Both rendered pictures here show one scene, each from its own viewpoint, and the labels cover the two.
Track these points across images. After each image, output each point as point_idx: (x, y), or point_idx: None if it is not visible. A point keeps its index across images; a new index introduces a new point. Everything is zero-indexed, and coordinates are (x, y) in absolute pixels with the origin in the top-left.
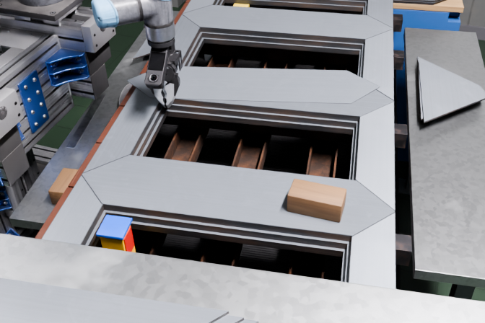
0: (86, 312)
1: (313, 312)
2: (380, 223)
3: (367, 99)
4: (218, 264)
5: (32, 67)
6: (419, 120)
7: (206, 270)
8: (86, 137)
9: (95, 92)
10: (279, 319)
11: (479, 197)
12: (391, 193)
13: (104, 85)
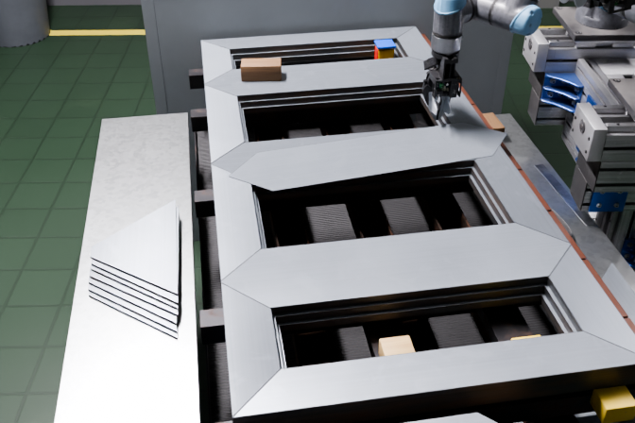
0: None
1: None
2: (214, 77)
3: (240, 160)
4: None
5: (599, 102)
6: (179, 227)
7: None
8: (537, 177)
9: (572, 186)
10: None
11: (128, 162)
12: (207, 93)
13: (577, 199)
